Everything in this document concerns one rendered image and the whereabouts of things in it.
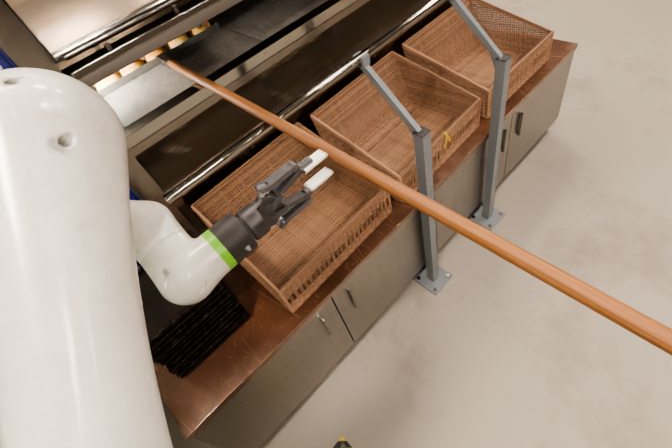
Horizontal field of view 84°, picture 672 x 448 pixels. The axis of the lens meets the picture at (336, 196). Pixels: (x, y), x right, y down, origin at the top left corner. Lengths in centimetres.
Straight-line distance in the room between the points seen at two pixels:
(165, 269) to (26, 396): 46
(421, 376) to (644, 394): 81
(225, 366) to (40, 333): 110
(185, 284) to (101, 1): 79
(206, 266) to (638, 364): 170
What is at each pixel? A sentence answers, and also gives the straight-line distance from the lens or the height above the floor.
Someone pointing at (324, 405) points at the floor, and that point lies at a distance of 186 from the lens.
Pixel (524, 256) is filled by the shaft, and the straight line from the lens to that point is 67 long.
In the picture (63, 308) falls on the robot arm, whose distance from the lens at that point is 32.
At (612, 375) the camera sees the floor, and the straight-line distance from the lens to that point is 194.
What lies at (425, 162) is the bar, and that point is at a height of 84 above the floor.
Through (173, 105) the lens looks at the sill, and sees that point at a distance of 136.
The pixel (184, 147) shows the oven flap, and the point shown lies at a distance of 142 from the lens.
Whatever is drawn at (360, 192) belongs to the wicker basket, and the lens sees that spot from 158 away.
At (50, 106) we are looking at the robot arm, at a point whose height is 164.
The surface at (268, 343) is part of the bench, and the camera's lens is 136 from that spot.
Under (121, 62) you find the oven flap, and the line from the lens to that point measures 113.
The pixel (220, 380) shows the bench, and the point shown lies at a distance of 139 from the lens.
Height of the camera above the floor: 176
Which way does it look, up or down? 46 degrees down
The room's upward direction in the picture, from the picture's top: 19 degrees counter-clockwise
